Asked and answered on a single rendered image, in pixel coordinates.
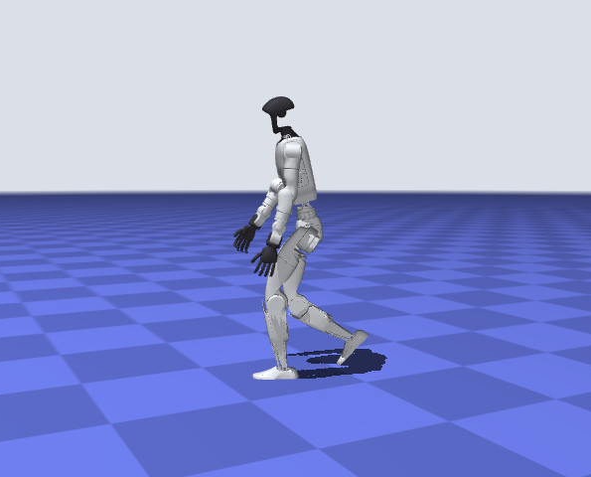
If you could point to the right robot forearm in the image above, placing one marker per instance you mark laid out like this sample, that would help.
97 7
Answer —
268 205

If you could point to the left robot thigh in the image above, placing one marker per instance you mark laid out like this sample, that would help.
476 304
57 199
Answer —
288 258

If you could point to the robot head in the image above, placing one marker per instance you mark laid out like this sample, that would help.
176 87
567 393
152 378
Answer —
278 106

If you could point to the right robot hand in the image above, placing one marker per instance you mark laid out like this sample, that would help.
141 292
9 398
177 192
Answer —
246 234

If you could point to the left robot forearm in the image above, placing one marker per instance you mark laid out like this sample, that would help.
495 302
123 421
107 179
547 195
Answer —
284 210

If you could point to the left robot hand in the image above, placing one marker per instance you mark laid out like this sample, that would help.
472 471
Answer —
267 255

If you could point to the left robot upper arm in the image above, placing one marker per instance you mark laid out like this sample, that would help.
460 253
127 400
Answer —
292 155

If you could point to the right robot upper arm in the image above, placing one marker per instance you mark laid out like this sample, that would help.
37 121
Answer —
277 184

